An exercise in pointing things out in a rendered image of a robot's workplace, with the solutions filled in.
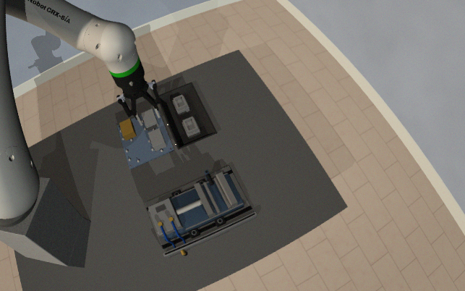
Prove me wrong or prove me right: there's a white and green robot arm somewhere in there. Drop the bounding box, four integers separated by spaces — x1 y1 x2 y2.
0 0 145 227

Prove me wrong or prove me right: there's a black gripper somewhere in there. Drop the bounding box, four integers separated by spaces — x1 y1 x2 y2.
117 78 161 126

